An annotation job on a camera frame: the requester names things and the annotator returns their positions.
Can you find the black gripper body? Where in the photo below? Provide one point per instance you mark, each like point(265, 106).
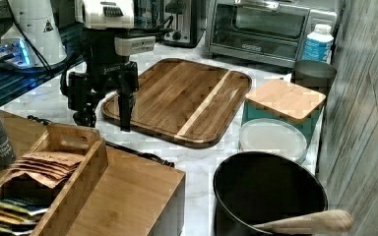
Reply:
point(106, 71)

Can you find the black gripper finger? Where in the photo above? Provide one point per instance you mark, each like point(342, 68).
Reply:
point(126, 102)
point(85, 118)

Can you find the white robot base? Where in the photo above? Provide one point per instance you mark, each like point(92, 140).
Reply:
point(34, 38)

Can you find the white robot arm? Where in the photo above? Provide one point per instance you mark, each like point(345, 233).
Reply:
point(105, 24)

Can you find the wooden tea bag organizer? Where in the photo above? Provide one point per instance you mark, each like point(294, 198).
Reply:
point(43, 192)

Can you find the brown paper tea packets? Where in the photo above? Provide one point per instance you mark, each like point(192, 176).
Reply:
point(48, 168)

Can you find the wooden cutting board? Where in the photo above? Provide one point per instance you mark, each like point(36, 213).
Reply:
point(188, 103)

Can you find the silver black toaster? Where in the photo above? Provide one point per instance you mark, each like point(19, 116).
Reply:
point(184, 21)

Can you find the colourful tea packets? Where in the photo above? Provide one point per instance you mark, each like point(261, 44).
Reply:
point(19, 216)

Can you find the teal box with wooden lid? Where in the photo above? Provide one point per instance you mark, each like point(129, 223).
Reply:
point(285, 101)

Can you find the clear round lidded container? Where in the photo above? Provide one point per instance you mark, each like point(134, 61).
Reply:
point(273, 136)

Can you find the black pot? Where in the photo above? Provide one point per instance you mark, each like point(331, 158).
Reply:
point(256, 187)

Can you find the silver toaster oven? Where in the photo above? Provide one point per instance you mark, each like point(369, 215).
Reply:
point(266, 31)

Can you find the grey metal cup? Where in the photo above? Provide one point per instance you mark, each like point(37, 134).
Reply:
point(314, 75)

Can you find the white blue plastic bottle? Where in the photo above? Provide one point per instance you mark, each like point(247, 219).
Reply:
point(318, 43)

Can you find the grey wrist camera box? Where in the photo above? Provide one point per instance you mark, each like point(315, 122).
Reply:
point(130, 46)

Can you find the wooden spoon handle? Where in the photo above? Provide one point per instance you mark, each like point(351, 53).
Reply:
point(323, 222)

